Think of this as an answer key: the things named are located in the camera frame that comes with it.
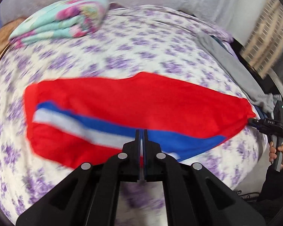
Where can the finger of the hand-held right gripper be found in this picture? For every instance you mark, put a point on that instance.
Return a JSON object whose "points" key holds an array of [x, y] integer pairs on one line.
{"points": [[254, 123]]}

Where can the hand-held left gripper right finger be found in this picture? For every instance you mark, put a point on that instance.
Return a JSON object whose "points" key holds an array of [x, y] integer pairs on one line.
{"points": [[146, 141]]}

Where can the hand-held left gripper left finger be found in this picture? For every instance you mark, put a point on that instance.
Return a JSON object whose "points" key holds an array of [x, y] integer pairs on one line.
{"points": [[137, 139]]}

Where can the red pants with blue-white stripe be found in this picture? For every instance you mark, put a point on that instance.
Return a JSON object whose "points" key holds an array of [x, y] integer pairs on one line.
{"points": [[122, 108]]}

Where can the person's right forearm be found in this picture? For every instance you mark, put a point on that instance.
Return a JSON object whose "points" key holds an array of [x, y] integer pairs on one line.
{"points": [[274, 183]]}

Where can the person's right hand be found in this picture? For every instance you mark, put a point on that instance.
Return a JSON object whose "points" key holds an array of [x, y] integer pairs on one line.
{"points": [[280, 155]]}

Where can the grey cloth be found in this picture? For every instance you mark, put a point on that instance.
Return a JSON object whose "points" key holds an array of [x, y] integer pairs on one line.
{"points": [[235, 68]]}

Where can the purple floral bed sheet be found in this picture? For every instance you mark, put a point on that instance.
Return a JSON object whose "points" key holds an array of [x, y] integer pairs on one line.
{"points": [[122, 51]]}

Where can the folded teal floral blanket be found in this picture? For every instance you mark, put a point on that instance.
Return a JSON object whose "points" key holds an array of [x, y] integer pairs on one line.
{"points": [[59, 21]]}

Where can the tan pillow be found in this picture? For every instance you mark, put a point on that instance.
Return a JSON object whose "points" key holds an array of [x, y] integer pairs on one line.
{"points": [[4, 37]]}

